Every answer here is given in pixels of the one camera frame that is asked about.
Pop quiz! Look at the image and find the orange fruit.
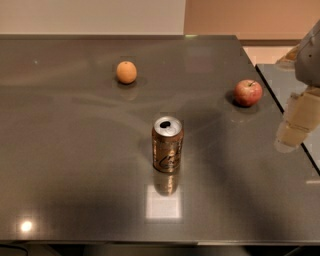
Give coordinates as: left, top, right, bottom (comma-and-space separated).
116, 61, 137, 84

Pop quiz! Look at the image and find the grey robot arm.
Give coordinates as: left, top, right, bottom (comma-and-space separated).
275, 20, 320, 153

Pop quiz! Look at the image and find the red apple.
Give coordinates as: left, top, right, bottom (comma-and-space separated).
233, 80, 263, 107

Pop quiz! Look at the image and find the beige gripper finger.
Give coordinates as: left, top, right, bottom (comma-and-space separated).
274, 86, 320, 153

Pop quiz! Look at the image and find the gold soda can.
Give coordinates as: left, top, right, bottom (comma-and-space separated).
152, 116, 184, 173

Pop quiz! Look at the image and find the grey side table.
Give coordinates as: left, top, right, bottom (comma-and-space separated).
256, 64, 320, 175

